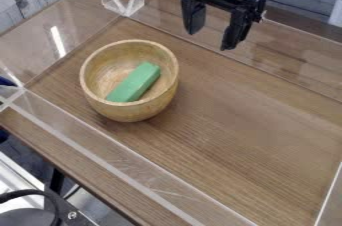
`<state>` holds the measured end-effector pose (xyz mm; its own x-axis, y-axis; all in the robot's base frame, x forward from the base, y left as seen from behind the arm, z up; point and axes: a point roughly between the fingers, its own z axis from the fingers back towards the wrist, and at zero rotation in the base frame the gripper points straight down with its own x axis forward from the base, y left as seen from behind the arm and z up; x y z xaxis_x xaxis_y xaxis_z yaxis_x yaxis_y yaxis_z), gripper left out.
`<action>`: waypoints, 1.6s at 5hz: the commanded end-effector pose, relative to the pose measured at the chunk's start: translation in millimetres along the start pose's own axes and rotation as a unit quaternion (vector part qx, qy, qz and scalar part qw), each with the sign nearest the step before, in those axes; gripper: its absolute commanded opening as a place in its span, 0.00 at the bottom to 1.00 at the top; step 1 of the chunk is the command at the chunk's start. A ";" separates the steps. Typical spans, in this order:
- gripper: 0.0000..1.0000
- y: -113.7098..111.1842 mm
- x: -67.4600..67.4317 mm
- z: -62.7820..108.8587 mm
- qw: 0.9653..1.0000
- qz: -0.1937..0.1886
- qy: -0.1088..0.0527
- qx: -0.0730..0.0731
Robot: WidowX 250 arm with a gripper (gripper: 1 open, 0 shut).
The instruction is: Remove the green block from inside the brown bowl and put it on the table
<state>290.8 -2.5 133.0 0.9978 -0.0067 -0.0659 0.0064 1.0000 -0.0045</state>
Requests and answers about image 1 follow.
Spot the green rectangular block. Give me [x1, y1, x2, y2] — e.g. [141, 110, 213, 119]
[105, 62, 160, 103]

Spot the brown wooden bowl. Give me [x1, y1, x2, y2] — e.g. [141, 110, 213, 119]
[78, 39, 178, 122]

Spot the black metal table leg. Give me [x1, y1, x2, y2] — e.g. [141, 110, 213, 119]
[49, 169, 65, 194]

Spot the clear acrylic tray wall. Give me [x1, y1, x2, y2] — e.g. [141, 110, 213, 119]
[0, 0, 342, 226]

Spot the black metal bracket with screw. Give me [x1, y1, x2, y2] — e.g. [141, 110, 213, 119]
[45, 189, 98, 226]

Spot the black cable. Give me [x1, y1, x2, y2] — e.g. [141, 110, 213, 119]
[0, 188, 64, 226]

